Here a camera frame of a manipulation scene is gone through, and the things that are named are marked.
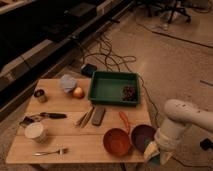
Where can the purple bowl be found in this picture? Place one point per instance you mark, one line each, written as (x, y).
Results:
(141, 136)

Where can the small metal can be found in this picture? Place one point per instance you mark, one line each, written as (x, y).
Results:
(40, 96)

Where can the wooden chopsticks pair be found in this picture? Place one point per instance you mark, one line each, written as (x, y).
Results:
(84, 119)

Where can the dark shelving unit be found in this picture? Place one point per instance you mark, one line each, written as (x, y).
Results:
(37, 35)

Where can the dark grapes bunch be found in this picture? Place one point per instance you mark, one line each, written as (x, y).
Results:
(128, 93)

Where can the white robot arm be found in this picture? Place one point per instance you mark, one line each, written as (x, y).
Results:
(180, 116)

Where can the office chair base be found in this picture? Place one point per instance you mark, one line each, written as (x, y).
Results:
(173, 8)

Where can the yellow green sponge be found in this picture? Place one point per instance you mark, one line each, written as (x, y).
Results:
(152, 150)

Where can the silver fork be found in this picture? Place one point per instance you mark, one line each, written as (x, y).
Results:
(59, 151)

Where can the orange bowl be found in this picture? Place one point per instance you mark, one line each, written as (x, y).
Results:
(116, 142)

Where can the white paper cup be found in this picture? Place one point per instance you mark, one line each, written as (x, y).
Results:
(36, 132)

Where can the green plastic tray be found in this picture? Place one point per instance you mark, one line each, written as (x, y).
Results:
(106, 88)

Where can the black power adapter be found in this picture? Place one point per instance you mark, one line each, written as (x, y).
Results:
(88, 69)

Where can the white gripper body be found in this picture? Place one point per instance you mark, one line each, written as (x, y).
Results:
(169, 135)

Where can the light blue crumpled cloth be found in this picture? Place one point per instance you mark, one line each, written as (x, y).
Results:
(67, 83)

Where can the black box on floor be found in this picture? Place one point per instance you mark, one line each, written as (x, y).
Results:
(206, 144)

